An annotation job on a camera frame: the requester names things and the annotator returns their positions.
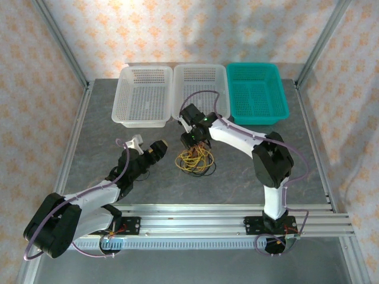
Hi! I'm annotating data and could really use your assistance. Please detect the white plastic mesh basket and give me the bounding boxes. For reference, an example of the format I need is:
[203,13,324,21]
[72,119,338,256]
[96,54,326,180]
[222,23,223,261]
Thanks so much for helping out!
[171,63,232,122]
[111,65,174,128]

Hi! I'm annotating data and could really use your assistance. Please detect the teal plastic mesh basket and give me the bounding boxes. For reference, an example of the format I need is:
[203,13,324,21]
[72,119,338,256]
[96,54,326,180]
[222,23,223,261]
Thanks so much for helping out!
[226,62,290,127]

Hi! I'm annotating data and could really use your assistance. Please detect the base electronics board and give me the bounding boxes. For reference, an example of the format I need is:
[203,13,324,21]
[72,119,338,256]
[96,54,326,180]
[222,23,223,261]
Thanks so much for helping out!
[99,235,127,257]
[264,233,302,257]

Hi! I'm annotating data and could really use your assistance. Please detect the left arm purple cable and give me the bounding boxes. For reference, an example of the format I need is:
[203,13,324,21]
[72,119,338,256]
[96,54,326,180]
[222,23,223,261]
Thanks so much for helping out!
[23,138,131,261]

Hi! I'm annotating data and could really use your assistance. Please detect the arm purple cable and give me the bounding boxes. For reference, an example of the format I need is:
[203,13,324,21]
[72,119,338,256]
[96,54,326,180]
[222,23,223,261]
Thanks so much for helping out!
[178,90,310,257]
[23,138,131,261]

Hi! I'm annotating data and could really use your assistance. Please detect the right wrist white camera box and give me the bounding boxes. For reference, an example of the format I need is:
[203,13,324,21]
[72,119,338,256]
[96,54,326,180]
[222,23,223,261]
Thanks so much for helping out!
[178,117,192,134]

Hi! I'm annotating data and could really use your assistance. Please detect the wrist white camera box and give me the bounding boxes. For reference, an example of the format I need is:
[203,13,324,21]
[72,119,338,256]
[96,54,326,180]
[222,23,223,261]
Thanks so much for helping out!
[126,134,145,155]
[178,117,192,134]

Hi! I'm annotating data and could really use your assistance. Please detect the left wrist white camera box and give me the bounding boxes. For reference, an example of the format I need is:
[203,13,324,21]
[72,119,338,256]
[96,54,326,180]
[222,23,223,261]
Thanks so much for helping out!
[126,134,145,155]

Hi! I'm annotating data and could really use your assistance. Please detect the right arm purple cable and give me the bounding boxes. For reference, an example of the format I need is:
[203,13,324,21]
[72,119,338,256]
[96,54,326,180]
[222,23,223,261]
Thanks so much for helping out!
[178,90,310,257]

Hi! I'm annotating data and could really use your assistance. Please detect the aluminium table side rail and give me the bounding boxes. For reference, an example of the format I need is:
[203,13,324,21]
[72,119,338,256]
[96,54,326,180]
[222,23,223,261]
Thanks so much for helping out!
[54,81,95,195]
[293,81,338,213]

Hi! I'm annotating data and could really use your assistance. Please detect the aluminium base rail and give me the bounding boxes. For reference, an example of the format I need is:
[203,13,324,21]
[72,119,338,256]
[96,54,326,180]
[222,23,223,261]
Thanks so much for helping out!
[34,203,355,239]

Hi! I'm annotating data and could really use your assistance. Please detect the grey slotted cable duct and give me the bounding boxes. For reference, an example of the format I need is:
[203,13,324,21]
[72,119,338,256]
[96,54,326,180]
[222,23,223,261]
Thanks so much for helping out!
[70,238,287,250]

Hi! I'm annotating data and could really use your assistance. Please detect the aluminium frame post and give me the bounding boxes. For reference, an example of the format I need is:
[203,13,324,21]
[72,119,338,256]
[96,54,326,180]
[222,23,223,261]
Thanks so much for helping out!
[296,0,353,88]
[31,0,90,88]

